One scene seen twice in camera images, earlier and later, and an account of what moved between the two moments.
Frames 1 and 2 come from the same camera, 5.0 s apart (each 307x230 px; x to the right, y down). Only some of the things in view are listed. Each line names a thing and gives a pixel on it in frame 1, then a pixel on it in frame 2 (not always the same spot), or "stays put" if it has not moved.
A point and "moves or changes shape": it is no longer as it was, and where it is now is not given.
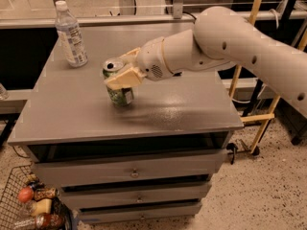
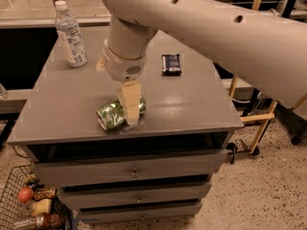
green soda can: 124,97 moves or changes shape
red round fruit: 26,194 stays put
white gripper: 150,59 -> 123,67
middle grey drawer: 90,198 stays put
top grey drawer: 128,169 stays put
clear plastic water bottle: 72,46 stays put
